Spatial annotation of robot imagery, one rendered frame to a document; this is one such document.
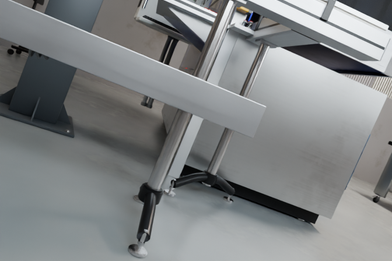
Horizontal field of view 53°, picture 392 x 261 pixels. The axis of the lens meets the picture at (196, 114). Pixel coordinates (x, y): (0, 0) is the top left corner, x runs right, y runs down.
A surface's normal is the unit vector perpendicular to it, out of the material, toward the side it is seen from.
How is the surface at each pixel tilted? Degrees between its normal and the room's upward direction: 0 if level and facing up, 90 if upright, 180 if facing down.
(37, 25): 90
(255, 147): 90
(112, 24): 90
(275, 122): 90
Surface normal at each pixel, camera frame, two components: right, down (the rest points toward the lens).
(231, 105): 0.12, 0.14
